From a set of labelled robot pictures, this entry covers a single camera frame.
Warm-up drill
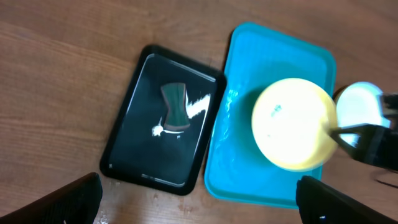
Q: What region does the yellow-rimmed plate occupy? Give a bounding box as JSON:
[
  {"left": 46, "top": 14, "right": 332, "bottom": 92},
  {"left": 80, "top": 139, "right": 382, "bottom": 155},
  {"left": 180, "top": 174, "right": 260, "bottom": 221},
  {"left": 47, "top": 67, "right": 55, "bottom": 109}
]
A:
[{"left": 251, "top": 78, "right": 338, "bottom": 172}]

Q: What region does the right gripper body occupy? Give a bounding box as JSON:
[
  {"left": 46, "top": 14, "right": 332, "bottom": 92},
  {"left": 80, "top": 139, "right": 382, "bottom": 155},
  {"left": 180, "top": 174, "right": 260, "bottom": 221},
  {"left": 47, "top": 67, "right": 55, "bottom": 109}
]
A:
[{"left": 357, "top": 93, "right": 397, "bottom": 171}]

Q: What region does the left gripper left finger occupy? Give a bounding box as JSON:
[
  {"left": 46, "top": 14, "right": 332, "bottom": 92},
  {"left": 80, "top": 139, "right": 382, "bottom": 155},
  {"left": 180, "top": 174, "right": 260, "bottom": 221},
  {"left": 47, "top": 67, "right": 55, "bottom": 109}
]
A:
[{"left": 1, "top": 172, "right": 103, "bottom": 224}]

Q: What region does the black plastic tray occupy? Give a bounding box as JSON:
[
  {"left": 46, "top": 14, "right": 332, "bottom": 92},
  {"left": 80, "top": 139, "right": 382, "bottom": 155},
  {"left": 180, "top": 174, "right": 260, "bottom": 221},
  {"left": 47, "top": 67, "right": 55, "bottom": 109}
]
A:
[{"left": 99, "top": 45, "right": 227, "bottom": 195}]

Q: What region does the teal plastic tray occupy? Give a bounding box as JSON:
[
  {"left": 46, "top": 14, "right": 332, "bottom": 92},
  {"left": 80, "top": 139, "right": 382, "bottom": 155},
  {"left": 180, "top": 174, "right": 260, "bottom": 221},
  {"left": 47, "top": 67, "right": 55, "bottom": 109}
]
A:
[{"left": 204, "top": 22, "right": 336, "bottom": 209}]

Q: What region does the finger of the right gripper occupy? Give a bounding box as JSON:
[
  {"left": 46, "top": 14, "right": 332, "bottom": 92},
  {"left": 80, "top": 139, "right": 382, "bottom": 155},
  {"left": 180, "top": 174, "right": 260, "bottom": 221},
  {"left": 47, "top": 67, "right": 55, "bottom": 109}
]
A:
[{"left": 329, "top": 124, "right": 372, "bottom": 159}]

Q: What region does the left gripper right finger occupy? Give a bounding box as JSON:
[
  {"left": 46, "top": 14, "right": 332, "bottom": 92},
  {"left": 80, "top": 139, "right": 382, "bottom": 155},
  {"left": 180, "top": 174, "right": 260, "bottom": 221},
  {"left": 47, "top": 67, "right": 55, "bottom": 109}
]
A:
[{"left": 296, "top": 175, "right": 397, "bottom": 224}]

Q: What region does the light blue plate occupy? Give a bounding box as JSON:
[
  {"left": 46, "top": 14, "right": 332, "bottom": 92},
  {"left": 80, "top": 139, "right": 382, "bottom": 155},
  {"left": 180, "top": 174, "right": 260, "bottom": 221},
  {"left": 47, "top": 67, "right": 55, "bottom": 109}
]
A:
[{"left": 335, "top": 81, "right": 391, "bottom": 149}]

